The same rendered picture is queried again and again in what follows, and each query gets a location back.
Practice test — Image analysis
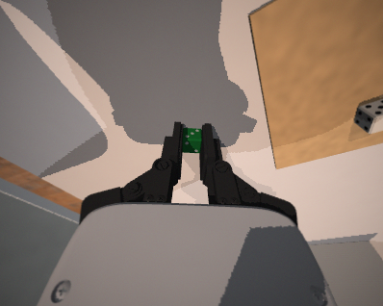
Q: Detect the green die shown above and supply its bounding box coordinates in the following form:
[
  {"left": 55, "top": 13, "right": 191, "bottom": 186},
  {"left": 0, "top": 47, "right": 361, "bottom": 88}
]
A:
[{"left": 182, "top": 128, "right": 202, "bottom": 153}]

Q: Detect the tan cork mat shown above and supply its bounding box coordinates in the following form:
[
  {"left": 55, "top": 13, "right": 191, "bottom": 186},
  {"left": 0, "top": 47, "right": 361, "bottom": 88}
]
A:
[{"left": 248, "top": 0, "right": 383, "bottom": 169}]

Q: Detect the white die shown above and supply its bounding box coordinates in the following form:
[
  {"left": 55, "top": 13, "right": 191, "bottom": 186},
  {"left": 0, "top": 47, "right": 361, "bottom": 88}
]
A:
[{"left": 354, "top": 99, "right": 383, "bottom": 134}]

